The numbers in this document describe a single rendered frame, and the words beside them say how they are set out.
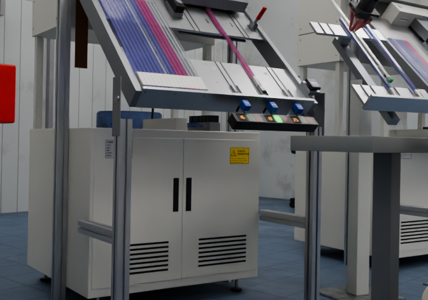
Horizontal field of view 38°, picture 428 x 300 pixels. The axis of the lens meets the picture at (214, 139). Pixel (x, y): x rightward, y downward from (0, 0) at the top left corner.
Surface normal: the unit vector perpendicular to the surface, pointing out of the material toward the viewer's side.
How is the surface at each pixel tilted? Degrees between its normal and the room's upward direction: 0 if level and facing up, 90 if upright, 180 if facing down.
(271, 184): 90
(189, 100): 134
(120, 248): 90
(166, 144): 90
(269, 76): 44
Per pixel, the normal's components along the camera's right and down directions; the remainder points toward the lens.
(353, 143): -0.69, -0.02
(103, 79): 0.73, 0.01
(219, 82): 0.40, -0.72
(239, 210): 0.56, 0.00
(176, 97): 0.39, 0.69
